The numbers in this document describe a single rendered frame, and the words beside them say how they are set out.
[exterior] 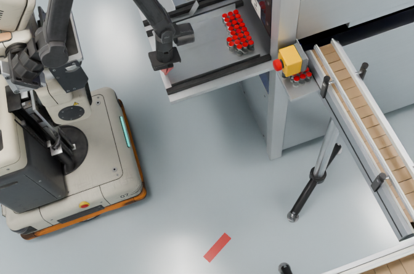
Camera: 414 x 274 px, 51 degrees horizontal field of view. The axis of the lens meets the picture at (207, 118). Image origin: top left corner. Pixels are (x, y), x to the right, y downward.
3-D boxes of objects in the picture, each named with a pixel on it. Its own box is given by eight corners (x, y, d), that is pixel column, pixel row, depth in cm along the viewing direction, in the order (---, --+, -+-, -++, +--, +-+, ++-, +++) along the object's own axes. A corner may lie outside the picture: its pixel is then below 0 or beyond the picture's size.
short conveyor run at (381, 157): (299, 66, 163) (302, 40, 149) (337, 53, 164) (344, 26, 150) (394, 244, 131) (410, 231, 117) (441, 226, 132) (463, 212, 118)
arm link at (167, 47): (152, 29, 142) (158, 42, 140) (172, 24, 144) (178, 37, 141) (153, 43, 148) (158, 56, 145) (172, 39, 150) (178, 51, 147)
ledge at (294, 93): (312, 61, 161) (312, 58, 159) (328, 89, 155) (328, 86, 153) (276, 73, 160) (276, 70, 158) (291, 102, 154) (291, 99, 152)
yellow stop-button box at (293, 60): (297, 55, 151) (298, 42, 145) (305, 71, 148) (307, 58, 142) (276, 61, 151) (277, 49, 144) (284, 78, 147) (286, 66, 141)
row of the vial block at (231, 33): (227, 20, 171) (226, 12, 167) (243, 55, 163) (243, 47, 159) (222, 21, 171) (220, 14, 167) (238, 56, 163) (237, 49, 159)
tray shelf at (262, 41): (230, -59, 194) (229, -62, 193) (294, 62, 162) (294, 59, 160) (126, -25, 191) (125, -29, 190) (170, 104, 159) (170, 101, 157)
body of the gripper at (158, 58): (181, 63, 152) (181, 49, 146) (153, 69, 150) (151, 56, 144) (175, 49, 155) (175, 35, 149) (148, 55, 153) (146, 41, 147)
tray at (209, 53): (235, 9, 174) (235, 3, 171) (260, 59, 161) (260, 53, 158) (153, 36, 171) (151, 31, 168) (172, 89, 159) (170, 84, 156)
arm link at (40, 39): (24, 47, 129) (26, 61, 127) (41, 25, 124) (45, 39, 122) (52, 55, 136) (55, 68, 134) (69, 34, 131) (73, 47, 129)
